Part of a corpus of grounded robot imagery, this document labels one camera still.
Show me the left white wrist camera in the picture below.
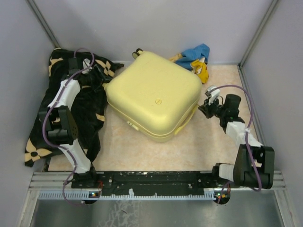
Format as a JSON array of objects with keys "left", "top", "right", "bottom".
[{"left": 82, "top": 58, "right": 92, "bottom": 70}]

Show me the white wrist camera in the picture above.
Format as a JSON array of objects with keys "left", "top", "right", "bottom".
[
  {"left": 82, "top": 58, "right": 92, "bottom": 70},
  {"left": 205, "top": 86, "right": 220, "bottom": 105}
]

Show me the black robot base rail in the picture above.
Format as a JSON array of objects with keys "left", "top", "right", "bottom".
[{"left": 71, "top": 171, "right": 227, "bottom": 196}]

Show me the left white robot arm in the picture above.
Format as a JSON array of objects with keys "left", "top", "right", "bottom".
[{"left": 37, "top": 57, "right": 114, "bottom": 188}]

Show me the yellow suitcase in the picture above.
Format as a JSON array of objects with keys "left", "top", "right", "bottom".
[{"left": 105, "top": 49, "right": 202, "bottom": 142}]

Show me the white cable duct strip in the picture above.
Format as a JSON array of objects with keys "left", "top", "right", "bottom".
[{"left": 37, "top": 190, "right": 221, "bottom": 201}]

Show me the blue crumpled cloth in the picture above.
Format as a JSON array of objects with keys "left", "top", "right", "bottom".
[{"left": 175, "top": 44, "right": 210, "bottom": 70}]

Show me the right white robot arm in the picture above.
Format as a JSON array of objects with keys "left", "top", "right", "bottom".
[{"left": 198, "top": 94, "right": 275, "bottom": 190}]

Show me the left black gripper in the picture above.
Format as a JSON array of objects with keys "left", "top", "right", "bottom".
[{"left": 83, "top": 65, "right": 113, "bottom": 93}]

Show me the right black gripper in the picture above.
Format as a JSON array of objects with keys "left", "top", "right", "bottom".
[{"left": 199, "top": 95, "right": 227, "bottom": 119}]

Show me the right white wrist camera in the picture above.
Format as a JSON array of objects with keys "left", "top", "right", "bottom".
[{"left": 205, "top": 86, "right": 220, "bottom": 105}]

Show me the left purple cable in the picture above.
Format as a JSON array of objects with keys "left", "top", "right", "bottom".
[{"left": 41, "top": 48, "right": 96, "bottom": 206}]

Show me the yellow patterned cloth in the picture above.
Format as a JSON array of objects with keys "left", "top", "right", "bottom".
[{"left": 191, "top": 59, "right": 209, "bottom": 84}]

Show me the black floral fleece blanket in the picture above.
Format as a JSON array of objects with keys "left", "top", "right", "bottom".
[{"left": 39, "top": 48, "right": 124, "bottom": 161}]

